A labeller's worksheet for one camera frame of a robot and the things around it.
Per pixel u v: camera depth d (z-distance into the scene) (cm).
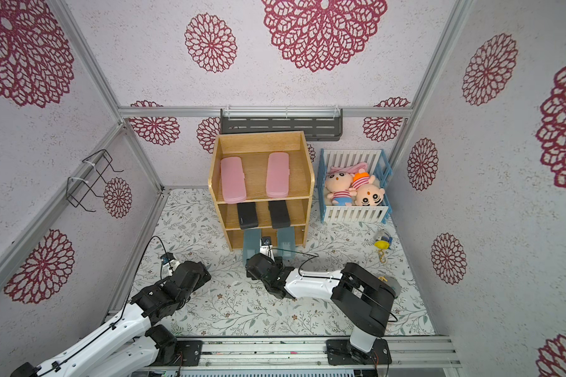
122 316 50
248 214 88
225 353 75
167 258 69
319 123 95
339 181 103
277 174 80
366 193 100
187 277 60
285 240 95
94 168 79
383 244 95
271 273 66
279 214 89
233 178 79
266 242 76
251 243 94
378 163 113
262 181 78
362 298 45
